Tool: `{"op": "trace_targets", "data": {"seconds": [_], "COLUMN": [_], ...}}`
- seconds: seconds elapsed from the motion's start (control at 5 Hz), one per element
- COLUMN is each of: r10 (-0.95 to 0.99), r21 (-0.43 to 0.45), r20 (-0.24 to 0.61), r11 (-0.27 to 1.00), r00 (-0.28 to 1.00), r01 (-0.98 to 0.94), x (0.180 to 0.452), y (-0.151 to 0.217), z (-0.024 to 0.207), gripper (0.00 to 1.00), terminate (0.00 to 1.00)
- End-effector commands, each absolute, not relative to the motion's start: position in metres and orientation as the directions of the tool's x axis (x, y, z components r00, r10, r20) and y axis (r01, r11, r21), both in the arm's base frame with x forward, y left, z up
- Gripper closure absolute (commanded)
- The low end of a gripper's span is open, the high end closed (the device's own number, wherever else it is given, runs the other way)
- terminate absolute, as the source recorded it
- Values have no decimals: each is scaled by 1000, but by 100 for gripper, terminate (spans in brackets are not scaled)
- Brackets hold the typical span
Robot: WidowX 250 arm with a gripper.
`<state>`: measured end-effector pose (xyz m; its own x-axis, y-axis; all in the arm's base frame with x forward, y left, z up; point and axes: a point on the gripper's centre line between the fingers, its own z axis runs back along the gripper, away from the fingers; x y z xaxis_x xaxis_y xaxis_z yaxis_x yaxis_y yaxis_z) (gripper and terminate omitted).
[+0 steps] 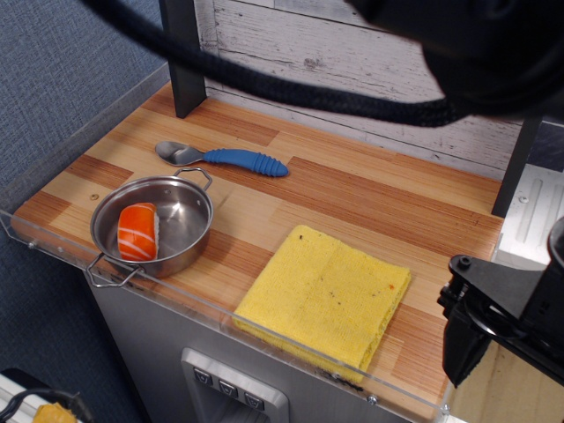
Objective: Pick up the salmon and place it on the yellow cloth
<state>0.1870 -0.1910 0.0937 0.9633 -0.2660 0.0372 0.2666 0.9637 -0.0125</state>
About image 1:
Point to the right black frame post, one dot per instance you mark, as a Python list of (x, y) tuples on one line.
[(516, 165)]

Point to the black frame post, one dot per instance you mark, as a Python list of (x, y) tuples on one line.
[(179, 22), (516, 165)]

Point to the blue handled metal spoon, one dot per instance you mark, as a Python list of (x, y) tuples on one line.
[(179, 155)]

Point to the silver button panel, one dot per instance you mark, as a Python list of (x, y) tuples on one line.
[(220, 393)]

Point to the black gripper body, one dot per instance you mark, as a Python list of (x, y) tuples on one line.
[(518, 309)]

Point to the small steel pot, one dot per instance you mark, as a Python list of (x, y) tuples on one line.
[(185, 212)]

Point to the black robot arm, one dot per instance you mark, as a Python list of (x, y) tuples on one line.
[(496, 59)]

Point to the yellow rag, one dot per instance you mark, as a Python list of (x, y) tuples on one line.
[(324, 302)]

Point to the orange salmon sushi toy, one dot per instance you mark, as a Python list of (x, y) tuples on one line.
[(138, 232)]

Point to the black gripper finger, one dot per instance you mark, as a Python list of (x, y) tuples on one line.
[(464, 345)]

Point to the left black frame post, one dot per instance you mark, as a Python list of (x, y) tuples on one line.
[(179, 22)]

